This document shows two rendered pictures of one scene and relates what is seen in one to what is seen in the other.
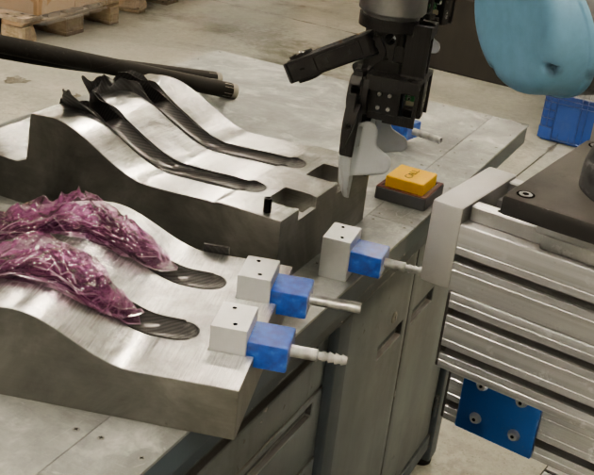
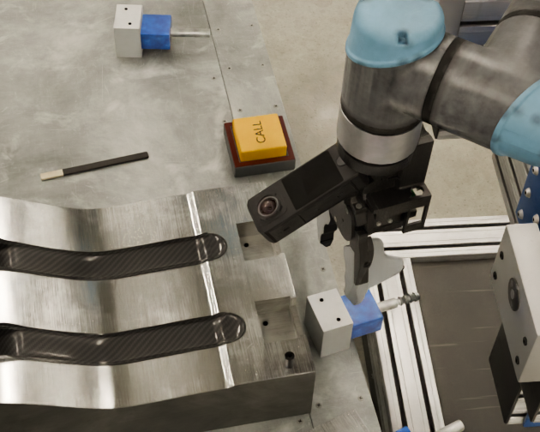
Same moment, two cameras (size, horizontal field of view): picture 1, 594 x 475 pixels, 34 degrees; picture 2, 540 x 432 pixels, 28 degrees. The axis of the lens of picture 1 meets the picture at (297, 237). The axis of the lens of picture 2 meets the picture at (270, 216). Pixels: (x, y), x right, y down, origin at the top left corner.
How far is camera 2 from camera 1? 90 cm
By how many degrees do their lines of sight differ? 40
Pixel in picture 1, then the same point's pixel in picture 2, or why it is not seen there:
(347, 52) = (338, 195)
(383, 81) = (392, 208)
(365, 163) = (378, 275)
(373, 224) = not seen: hidden behind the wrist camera
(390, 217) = not seen: hidden behind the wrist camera
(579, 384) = not seen: outside the picture
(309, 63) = (295, 220)
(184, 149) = (91, 305)
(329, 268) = (332, 348)
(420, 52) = (422, 162)
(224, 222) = (244, 394)
